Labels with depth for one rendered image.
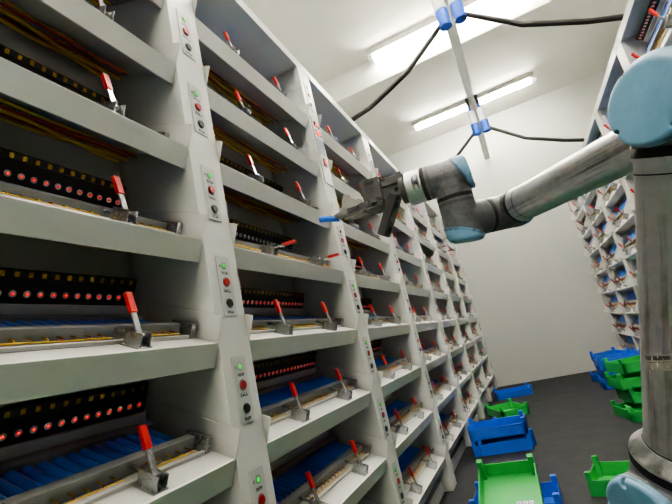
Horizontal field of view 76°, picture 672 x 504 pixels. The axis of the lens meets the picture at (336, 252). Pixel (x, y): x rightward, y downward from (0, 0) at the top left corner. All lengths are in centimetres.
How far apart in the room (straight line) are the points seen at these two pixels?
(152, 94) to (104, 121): 27
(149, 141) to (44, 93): 19
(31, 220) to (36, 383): 20
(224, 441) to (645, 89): 82
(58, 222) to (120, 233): 10
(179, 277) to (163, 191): 19
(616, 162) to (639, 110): 25
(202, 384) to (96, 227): 34
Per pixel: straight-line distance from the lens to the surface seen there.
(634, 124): 68
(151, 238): 79
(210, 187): 94
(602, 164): 94
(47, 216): 68
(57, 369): 64
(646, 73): 68
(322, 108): 209
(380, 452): 148
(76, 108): 81
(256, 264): 102
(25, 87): 77
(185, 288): 89
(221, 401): 84
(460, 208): 110
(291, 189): 162
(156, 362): 73
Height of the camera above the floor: 67
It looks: 13 degrees up
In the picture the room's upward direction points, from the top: 13 degrees counter-clockwise
